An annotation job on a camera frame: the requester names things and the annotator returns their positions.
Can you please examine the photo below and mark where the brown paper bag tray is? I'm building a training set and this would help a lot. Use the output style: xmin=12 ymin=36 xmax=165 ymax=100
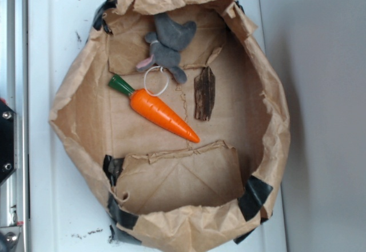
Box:
xmin=49 ymin=0 xmax=290 ymax=251

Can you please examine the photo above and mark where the grey plush bunny toy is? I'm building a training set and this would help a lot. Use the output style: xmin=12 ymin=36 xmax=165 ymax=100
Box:
xmin=136 ymin=13 xmax=197 ymax=84

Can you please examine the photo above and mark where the orange plastic toy carrot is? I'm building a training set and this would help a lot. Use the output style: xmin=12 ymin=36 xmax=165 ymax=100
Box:
xmin=108 ymin=74 xmax=200 ymax=143

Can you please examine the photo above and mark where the white elastic string loop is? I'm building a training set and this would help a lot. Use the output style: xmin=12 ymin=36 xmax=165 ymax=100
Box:
xmin=144 ymin=66 xmax=170 ymax=97

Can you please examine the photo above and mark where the white plastic tray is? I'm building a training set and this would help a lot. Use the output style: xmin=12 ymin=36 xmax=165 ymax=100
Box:
xmin=27 ymin=0 xmax=288 ymax=252

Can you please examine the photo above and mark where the brown bark wood piece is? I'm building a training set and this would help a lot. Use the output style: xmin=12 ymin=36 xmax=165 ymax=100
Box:
xmin=194 ymin=66 xmax=216 ymax=121

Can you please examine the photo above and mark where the black metal bracket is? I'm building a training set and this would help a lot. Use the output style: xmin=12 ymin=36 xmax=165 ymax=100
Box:
xmin=0 ymin=98 xmax=16 ymax=185

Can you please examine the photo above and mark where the aluminium frame rail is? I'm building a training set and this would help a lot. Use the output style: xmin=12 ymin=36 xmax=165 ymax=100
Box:
xmin=1 ymin=0 xmax=31 ymax=251

